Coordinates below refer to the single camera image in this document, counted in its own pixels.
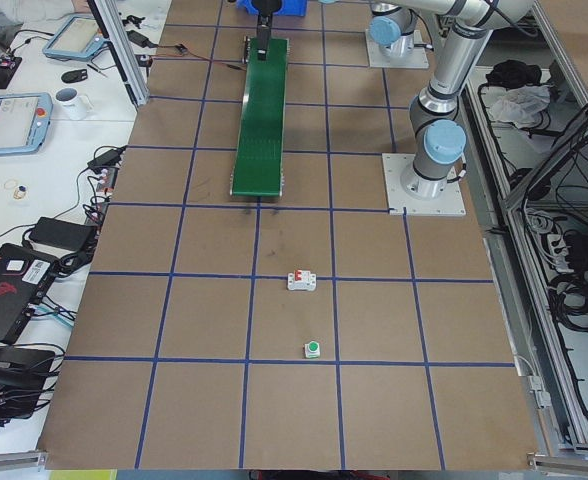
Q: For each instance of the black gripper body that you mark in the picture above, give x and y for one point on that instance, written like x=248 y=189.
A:
x=265 y=6

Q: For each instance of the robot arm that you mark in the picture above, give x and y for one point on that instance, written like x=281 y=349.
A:
x=388 y=25
x=440 y=140

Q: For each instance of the blue plastic bin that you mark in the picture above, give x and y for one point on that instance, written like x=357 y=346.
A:
x=288 y=7

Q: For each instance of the green conveyor belt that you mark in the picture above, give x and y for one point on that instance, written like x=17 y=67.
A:
x=258 y=167

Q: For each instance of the far teach pendant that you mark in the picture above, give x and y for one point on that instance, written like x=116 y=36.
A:
x=79 y=39

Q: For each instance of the teach pendant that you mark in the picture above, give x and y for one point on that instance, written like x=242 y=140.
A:
x=24 y=122
x=79 y=39

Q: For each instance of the white mug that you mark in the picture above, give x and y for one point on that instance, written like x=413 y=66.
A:
x=75 y=105

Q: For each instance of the white circuit breaker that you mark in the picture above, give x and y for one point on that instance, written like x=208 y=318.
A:
x=301 y=280

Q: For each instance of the near teach pendant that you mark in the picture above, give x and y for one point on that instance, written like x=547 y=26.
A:
x=24 y=122

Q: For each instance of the black power adapter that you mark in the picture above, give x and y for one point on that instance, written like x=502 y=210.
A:
x=62 y=234

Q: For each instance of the black laptop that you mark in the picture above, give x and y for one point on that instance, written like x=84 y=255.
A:
x=25 y=277

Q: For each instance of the aluminium frame post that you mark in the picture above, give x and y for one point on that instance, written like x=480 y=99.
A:
x=109 y=21

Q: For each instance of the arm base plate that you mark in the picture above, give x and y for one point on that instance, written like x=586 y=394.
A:
x=409 y=55
x=411 y=195

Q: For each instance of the green push button switch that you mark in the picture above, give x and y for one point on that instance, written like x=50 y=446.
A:
x=312 y=350

